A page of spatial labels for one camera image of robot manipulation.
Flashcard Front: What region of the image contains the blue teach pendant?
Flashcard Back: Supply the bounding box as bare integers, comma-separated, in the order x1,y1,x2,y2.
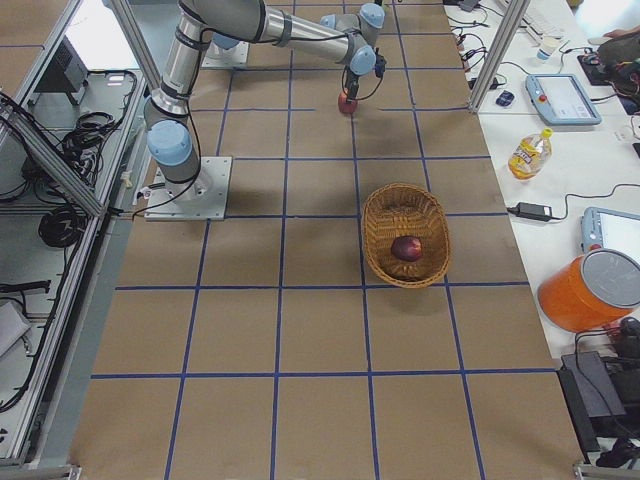
581,207,640,262
525,74,602,126

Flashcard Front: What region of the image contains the black power adapter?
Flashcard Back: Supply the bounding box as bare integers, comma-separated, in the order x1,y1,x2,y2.
507,202,553,222

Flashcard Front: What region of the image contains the orange bucket with lid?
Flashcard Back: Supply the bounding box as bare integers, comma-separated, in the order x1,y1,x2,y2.
537,248,639,333

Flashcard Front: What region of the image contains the yellow drink bottle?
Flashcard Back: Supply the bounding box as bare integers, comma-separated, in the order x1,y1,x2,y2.
508,128,553,180

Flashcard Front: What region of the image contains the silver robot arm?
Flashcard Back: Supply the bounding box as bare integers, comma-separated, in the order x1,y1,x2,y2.
144,1,385,200
212,33,241,51

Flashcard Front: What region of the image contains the brown wicker basket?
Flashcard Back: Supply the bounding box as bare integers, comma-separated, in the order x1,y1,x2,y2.
362,183,451,289

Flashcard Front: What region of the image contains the black cable coil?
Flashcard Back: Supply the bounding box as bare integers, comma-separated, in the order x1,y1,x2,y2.
38,205,84,250

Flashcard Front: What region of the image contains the dark red apple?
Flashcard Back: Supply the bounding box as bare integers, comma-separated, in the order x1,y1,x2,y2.
391,235,423,262

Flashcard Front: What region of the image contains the red yellow apple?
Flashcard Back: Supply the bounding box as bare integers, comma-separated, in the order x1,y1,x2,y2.
337,92,358,115

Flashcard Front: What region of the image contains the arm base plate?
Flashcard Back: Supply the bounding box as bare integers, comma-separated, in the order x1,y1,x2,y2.
143,157,232,221
201,39,249,70

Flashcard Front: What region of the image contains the far blue teach pendant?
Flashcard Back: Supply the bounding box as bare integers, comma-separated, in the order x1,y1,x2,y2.
525,74,602,126

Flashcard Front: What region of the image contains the near blue teach pendant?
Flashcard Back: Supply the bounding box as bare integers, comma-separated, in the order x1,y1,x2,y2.
581,207,640,262

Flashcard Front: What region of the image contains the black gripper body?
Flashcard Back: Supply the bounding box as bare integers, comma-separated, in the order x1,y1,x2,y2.
344,69,359,90

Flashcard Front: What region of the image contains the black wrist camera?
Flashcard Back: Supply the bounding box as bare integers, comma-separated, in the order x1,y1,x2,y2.
373,48,386,80

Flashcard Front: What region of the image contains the white paper cup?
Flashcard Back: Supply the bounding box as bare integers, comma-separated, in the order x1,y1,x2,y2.
536,36,560,61

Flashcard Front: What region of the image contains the dark blue computer mouse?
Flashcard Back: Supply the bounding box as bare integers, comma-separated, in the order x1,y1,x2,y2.
495,90,515,107

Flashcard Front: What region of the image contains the aluminium frame post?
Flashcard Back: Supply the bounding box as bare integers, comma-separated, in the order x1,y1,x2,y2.
468,0,530,114

